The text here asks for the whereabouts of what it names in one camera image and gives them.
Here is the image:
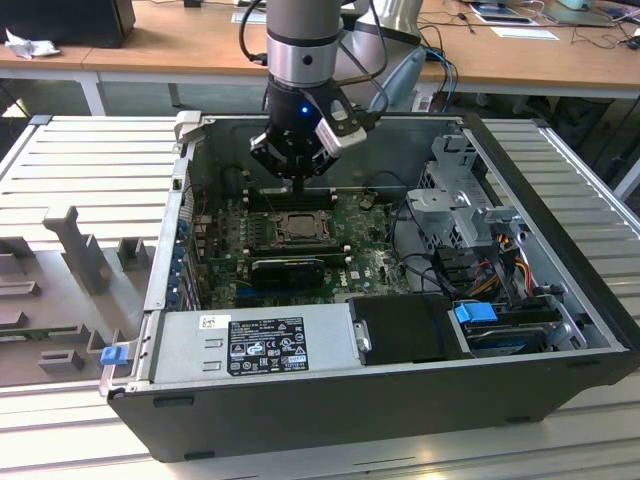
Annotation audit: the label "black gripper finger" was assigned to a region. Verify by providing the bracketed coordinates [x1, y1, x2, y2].
[298, 148, 342, 194]
[249, 131, 302, 194]

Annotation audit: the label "metal socket cover frame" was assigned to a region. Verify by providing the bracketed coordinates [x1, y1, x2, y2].
[274, 210, 334, 246]

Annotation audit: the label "CPU socket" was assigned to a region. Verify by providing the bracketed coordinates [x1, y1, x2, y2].
[269, 209, 337, 247]

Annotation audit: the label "green RAM stick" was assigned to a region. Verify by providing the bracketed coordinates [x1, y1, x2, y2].
[248, 243, 350, 266]

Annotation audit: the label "green motherboard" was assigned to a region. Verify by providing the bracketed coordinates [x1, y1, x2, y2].
[192, 192, 422, 309]

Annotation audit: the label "pale blue teach pendant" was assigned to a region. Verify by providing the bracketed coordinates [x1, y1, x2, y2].
[383, 46, 428, 114]

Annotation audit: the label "black graphics card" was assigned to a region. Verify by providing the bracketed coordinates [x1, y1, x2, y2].
[251, 257, 325, 290]

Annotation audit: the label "metal drive cage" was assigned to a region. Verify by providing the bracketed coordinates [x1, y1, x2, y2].
[404, 133, 531, 251]

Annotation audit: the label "wooden desk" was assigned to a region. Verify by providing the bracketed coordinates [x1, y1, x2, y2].
[0, 0, 640, 119]

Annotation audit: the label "black plastic shroud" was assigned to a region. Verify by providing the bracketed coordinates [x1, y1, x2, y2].
[347, 294, 474, 367]

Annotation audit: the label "blue disk carrier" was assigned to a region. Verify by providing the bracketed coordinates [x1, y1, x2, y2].
[452, 299, 551, 357]

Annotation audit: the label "grey power supply unit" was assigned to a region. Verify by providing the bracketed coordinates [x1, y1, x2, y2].
[149, 302, 362, 385]

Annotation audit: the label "white paper sheet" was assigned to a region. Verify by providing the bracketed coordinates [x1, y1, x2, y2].
[491, 25, 560, 42]

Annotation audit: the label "black box on desk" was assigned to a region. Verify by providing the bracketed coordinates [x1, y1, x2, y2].
[0, 0, 137, 50]

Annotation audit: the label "black grey PC case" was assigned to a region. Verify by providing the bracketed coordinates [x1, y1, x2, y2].
[99, 110, 640, 464]

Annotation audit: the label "crumpled white paper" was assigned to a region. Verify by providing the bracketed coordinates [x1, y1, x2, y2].
[3, 27, 62, 60]

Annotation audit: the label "grey parts rack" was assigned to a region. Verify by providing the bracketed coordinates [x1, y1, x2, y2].
[0, 204, 162, 387]

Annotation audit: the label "black office chair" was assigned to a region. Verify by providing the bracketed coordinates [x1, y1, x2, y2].
[549, 94, 640, 189]

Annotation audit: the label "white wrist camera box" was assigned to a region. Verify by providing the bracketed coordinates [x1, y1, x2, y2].
[315, 99, 369, 152]

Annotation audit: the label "grey case handle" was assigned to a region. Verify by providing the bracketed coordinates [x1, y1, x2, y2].
[174, 110, 204, 147]

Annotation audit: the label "yellow red power wires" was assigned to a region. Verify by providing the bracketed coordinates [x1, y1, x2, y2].
[469, 238, 535, 301]

